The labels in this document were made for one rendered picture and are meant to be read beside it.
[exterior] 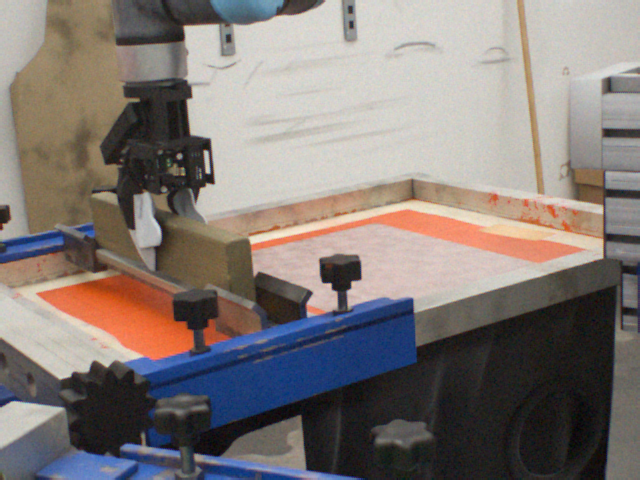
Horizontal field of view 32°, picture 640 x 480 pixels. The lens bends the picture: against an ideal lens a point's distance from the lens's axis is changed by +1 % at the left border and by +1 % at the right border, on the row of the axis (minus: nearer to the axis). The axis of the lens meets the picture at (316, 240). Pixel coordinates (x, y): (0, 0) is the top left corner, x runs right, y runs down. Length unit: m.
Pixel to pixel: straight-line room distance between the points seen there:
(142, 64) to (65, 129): 2.11
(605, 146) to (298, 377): 0.37
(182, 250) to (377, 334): 0.25
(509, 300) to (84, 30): 2.31
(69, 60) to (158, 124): 2.12
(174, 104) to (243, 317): 0.25
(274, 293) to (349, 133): 2.78
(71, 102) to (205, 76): 0.48
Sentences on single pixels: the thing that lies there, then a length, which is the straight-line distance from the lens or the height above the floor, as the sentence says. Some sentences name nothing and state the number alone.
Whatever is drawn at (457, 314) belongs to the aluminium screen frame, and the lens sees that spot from 1.18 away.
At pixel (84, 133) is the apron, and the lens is 3.36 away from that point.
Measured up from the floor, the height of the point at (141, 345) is 0.95.
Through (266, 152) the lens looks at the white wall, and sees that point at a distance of 3.71.
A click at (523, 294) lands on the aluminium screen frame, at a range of 1.24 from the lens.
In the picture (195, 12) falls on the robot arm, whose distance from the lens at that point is 1.17.
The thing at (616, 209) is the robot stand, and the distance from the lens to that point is 1.13.
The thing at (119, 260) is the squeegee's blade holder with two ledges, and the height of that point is 1.01.
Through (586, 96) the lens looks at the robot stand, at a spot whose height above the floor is 1.20.
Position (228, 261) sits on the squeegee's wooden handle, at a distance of 1.14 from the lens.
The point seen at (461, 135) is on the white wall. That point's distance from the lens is 4.22.
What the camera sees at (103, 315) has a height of 0.95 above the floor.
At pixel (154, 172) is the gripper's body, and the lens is 1.23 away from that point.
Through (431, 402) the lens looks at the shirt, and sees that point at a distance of 1.29.
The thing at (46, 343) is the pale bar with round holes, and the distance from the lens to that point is 0.99.
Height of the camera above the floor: 1.34
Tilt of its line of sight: 14 degrees down
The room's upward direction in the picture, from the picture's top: 4 degrees counter-clockwise
